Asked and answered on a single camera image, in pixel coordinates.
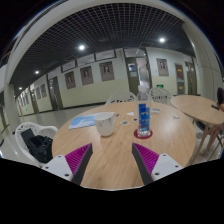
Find blue and white paper booklet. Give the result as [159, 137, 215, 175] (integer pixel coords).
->
[67, 113, 101, 130]

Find open dark green doorway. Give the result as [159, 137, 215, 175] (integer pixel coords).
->
[123, 48, 153, 96]

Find person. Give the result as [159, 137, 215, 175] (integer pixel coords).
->
[196, 87, 224, 156]

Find white ceramic mug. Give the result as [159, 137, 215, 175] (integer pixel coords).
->
[93, 111, 116, 138]

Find clear blue-labelled water bottle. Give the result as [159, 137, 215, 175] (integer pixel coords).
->
[136, 84, 152, 138]

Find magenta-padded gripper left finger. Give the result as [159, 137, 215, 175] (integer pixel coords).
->
[41, 143, 94, 186]

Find framed wall portraits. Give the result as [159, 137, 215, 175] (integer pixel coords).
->
[16, 58, 170, 108]

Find round ceiling lights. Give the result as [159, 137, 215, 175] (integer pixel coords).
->
[33, 36, 167, 76]

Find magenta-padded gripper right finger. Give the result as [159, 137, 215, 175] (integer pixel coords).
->
[131, 142, 184, 186]

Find black bag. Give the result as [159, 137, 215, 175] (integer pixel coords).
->
[20, 128, 54, 164]

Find round wooden table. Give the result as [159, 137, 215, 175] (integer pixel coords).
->
[169, 94, 224, 164]

